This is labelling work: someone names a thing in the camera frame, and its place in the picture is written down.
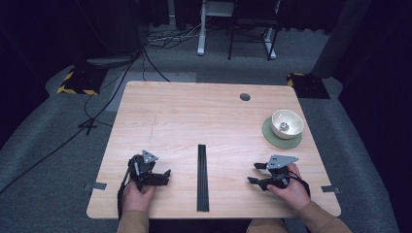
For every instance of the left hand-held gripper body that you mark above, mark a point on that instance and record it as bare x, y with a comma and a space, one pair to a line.
142, 165

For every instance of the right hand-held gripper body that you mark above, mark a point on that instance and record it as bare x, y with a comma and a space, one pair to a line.
280, 161

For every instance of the cream ceramic bowl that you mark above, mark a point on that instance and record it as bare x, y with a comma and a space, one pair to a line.
293, 131

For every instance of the black chopstick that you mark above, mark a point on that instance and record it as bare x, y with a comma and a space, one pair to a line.
204, 178
199, 178
206, 181

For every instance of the person's left hand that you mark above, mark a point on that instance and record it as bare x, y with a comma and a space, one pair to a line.
136, 199

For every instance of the person's right hand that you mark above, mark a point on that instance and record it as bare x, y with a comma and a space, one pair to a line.
296, 194

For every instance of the round green coaster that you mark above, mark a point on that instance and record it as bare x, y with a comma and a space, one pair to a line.
285, 143

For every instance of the small metal piece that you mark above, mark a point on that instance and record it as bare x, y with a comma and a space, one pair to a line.
284, 125

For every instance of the person's lap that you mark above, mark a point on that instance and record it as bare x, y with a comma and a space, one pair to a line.
265, 226

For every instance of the grey tape strip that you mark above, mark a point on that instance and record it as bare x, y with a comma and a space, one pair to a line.
330, 189
98, 186

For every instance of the black yellow striped base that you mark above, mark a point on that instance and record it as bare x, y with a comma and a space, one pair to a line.
309, 86
84, 82

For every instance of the white desk leg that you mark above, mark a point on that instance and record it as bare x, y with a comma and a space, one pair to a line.
202, 32
270, 45

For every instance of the grey curtain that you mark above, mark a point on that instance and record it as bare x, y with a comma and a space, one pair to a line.
343, 35

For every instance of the black metal chair frame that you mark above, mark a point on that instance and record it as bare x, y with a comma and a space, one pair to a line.
231, 39

